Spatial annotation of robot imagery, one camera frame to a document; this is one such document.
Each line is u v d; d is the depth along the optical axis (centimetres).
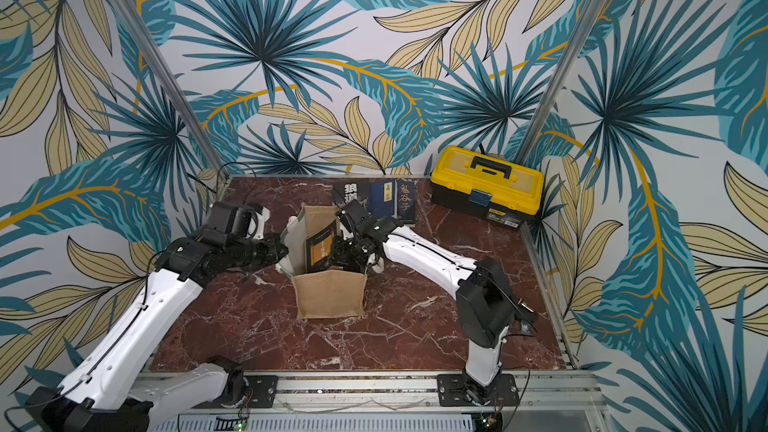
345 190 113
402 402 73
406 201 110
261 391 74
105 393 37
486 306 46
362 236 62
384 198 109
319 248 86
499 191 95
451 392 73
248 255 59
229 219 53
